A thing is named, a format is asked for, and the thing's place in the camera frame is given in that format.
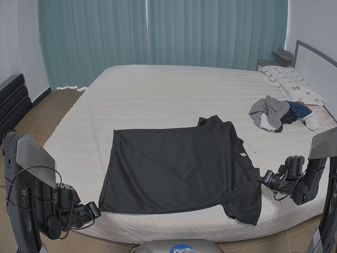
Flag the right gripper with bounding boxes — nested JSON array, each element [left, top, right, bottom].
[[271, 175, 291, 195]]

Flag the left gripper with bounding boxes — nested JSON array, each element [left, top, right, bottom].
[[71, 205, 96, 228]]

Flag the black T-shirt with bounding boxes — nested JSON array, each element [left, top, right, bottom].
[[98, 115, 262, 225]]

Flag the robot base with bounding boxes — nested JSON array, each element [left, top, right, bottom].
[[130, 240, 224, 253]]

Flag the pile of clothes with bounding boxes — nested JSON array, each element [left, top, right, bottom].
[[249, 95, 320, 133]]

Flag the bed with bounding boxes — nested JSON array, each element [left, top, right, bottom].
[[41, 40, 337, 240]]

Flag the white printed pillow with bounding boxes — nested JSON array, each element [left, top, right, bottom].
[[258, 65, 326, 106]]

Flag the grey bedside table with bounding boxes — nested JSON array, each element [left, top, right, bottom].
[[257, 47, 294, 72]]

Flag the blue-green curtain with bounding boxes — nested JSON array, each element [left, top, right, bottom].
[[38, 0, 148, 92], [147, 0, 289, 72]]

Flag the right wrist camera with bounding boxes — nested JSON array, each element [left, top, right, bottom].
[[263, 170, 276, 186]]

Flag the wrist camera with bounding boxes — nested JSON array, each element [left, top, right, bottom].
[[263, 170, 276, 186], [88, 201, 102, 219]]

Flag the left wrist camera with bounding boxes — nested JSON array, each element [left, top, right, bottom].
[[88, 201, 102, 219]]

